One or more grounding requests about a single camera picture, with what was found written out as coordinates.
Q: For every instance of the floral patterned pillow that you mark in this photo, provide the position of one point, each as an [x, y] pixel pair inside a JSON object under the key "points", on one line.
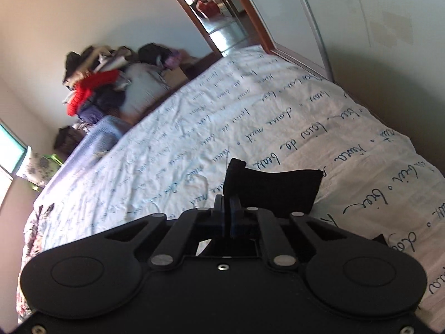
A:
{"points": [[37, 168]]}

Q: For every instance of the white quilt with blue script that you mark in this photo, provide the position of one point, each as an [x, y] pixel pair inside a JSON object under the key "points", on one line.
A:
{"points": [[274, 116]]}

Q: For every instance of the pile of assorted clothes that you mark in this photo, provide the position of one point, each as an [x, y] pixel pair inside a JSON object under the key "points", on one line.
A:
{"points": [[107, 99]]}

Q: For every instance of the grey bundled garment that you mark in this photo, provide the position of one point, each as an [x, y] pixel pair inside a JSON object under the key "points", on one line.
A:
{"points": [[145, 88]]}

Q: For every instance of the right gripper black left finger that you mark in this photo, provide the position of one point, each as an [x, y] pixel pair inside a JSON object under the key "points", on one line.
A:
{"points": [[100, 272]]}

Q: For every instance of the frosted glass wardrobe door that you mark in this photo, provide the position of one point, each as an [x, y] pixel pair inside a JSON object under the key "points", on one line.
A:
{"points": [[407, 35]]}

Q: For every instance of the red jacket on pile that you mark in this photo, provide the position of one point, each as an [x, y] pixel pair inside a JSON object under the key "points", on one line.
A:
{"points": [[85, 88]]}

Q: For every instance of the blue striped bed sheet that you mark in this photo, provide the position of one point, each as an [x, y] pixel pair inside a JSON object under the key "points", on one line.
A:
{"points": [[100, 140]]}

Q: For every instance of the black pants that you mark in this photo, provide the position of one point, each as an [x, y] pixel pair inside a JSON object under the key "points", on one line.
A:
{"points": [[281, 193]]}

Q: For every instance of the brown wooden door frame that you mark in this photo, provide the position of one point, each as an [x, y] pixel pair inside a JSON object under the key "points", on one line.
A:
{"points": [[227, 24]]}

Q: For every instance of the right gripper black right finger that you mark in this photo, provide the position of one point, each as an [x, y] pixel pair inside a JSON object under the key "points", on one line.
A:
{"points": [[347, 271]]}

